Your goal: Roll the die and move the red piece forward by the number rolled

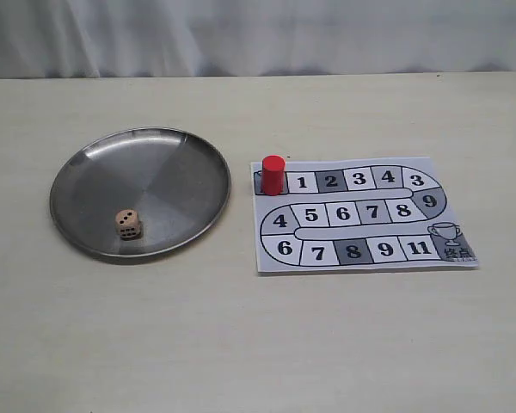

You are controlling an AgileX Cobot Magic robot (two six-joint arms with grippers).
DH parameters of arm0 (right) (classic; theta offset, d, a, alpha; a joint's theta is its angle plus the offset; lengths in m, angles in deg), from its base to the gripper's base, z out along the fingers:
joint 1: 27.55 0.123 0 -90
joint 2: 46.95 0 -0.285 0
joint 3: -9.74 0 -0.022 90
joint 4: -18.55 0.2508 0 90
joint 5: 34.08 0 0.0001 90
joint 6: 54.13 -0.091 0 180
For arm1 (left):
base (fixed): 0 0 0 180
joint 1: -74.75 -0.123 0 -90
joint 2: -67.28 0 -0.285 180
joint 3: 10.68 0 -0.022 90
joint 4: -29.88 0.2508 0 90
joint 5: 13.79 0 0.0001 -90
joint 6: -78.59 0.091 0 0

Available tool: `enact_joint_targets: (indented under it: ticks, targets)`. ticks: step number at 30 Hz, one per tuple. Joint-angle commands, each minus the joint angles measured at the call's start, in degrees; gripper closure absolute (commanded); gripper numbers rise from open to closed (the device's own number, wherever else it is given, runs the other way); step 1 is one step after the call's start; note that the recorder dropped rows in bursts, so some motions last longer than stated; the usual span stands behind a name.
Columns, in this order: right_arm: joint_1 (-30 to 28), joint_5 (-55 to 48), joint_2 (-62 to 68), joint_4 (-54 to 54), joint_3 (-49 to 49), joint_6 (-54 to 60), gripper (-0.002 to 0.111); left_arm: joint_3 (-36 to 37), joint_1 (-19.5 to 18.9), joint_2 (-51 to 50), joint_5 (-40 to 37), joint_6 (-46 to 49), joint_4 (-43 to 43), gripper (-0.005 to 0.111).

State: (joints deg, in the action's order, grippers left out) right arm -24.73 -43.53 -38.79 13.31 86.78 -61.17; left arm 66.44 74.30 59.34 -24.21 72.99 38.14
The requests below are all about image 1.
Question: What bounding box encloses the red cylinder game piece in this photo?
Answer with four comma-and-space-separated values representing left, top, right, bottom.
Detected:
261, 155, 286, 196

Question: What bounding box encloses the wooden die with black pips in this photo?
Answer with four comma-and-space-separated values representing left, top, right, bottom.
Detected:
114, 209, 142, 240

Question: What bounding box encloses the round stainless steel plate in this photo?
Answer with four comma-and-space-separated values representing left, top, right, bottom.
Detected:
49, 127, 231, 265

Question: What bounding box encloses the paper number game board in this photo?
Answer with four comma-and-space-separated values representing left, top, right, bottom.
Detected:
251, 157, 479, 274

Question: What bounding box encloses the white curtain backdrop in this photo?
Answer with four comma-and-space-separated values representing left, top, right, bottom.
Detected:
0, 1, 516, 78

